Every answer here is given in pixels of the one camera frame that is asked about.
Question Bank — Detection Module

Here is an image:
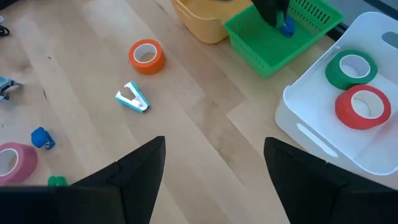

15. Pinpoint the green plastic basket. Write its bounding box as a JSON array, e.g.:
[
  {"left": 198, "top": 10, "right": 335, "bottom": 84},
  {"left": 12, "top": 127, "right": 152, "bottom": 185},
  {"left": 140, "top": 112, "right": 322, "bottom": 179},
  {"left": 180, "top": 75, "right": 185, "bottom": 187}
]
[{"left": 224, "top": 0, "right": 345, "bottom": 79}]

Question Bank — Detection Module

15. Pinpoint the pink tape roll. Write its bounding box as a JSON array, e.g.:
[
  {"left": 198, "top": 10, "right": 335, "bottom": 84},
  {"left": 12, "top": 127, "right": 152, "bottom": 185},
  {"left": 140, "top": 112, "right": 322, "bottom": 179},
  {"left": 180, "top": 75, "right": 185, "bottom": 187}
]
[{"left": 0, "top": 142, "right": 39, "bottom": 187}]

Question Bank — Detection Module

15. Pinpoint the white plastic bin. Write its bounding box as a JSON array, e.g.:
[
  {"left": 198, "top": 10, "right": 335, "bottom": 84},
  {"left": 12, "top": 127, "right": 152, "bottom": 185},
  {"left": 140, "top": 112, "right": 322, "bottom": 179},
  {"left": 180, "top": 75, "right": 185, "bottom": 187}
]
[{"left": 274, "top": 11, "right": 398, "bottom": 177}]

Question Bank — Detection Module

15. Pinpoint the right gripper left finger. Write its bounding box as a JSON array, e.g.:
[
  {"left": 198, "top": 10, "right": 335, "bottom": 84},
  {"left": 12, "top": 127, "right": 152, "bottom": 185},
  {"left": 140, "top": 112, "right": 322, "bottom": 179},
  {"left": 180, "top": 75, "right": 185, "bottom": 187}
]
[{"left": 0, "top": 136, "right": 167, "bottom": 224}]

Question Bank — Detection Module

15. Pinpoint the small green stapler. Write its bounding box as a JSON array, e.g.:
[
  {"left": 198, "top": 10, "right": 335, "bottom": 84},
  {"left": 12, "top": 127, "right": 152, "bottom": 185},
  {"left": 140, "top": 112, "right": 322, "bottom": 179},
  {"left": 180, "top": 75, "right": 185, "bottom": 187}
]
[{"left": 47, "top": 175, "right": 69, "bottom": 187}]

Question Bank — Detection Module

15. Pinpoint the teal white staple remover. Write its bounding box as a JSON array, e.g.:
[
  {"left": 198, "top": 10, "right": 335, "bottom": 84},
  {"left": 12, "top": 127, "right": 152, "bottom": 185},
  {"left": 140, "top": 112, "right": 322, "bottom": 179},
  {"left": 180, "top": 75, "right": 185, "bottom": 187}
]
[{"left": 114, "top": 81, "right": 150, "bottom": 114}]

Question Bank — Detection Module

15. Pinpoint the orange tape roll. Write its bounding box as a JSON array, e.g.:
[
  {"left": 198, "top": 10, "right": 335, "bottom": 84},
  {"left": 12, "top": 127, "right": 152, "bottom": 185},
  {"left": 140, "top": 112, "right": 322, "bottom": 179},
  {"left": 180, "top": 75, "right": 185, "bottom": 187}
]
[{"left": 127, "top": 39, "right": 167, "bottom": 75}]

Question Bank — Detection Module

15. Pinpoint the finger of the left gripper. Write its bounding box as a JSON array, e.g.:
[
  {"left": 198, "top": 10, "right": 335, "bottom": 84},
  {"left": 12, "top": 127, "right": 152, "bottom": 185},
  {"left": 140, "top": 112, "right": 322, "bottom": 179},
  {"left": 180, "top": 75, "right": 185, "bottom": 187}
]
[
  {"left": 282, "top": 0, "right": 291, "bottom": 20},
  {"left": 251, "top": 0, "right": 280, "bottom": 29}
]

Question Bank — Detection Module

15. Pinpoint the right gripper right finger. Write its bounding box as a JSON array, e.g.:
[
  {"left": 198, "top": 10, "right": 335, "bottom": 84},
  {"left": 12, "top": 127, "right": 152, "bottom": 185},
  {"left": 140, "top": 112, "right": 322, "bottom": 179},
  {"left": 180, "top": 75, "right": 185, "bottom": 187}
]
[{"left": 263, "top": 136, "right": 398, "bottom": 224}]

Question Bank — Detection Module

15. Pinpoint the yellow plastic bin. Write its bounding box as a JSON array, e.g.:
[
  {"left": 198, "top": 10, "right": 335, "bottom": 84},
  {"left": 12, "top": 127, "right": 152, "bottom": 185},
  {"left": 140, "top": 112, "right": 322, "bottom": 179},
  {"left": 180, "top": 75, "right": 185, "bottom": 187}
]
[{"left": 172, "top": 0, "right": 253, "bottom": 45}]

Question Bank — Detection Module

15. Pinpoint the pale blue staple remover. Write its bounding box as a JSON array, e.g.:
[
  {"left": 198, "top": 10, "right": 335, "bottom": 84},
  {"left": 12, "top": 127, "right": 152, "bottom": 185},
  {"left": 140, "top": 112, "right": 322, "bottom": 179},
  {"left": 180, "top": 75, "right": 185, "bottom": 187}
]
[{"left": 0, "top": 76, "right": 24, "bottom": 101}]

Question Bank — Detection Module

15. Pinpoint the green tape roll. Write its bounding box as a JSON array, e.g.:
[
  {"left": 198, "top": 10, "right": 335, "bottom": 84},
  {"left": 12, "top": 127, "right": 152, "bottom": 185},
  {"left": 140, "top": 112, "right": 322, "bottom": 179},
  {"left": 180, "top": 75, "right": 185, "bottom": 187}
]
[{"left": 325, "top": 49, "right": 379, "bottom": 91}]

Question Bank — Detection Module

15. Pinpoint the red tape roll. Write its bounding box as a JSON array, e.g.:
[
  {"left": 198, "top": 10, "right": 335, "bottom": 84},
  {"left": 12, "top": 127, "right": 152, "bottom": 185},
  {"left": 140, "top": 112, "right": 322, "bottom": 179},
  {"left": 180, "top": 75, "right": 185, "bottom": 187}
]
[{"left": 335, "top": 84, "right": 392, "bottom": 131}]

